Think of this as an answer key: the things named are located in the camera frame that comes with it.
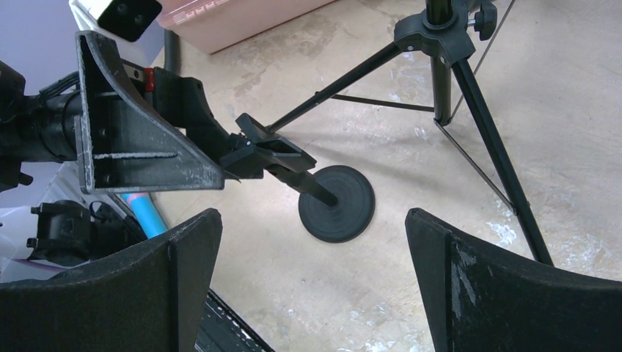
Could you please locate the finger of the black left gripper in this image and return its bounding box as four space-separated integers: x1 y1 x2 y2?
153 67 234 164
75 31 225 194

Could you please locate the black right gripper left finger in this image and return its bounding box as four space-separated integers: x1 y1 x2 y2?
1 208 223 351

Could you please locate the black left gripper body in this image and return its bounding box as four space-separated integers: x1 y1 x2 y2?
73 58 161 161

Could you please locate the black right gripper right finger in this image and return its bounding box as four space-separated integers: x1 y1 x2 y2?
405 208 621 351

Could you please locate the black microphone desk stand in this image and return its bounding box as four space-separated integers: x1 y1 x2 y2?
219 114 376 243

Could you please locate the black folding music stand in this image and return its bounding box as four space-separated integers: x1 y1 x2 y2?
264 0 555 267

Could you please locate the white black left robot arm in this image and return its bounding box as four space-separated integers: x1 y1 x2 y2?
1 32 262 267

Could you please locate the pink translucent plastic case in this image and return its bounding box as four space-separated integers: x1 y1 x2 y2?
156 0 332 54

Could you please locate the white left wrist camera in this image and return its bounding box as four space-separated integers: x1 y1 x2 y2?
68 0 162 43

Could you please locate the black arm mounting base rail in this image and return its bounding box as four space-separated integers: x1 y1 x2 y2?
194 290 275 352

